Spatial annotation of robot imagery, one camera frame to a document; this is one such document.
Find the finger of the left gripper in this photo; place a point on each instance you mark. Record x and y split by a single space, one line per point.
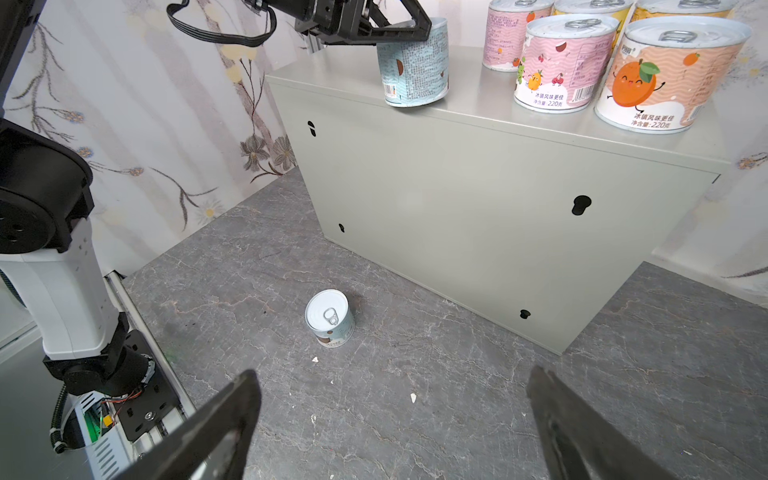
371 25

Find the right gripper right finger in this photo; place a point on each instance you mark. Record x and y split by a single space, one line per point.
577 441

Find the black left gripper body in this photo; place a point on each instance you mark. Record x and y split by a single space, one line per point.
342 22

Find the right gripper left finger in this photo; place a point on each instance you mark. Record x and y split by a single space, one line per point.
213 443

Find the blue label can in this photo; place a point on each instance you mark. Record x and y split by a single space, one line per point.
329 316
415 74

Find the purple label can front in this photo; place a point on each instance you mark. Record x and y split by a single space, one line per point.
506 28

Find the pink label can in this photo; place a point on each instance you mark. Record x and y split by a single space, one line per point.
563 61

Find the yellow white label can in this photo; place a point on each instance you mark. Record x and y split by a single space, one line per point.
617 9

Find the orange persimmon label can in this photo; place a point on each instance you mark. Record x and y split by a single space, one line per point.
665 70

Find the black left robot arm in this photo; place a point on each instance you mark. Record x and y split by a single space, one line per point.
46 198

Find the grey metal cabinet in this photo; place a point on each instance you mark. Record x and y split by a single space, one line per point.
530 220

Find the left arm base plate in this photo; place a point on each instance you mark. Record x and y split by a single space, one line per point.
135 413

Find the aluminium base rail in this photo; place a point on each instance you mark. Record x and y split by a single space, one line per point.
176 417

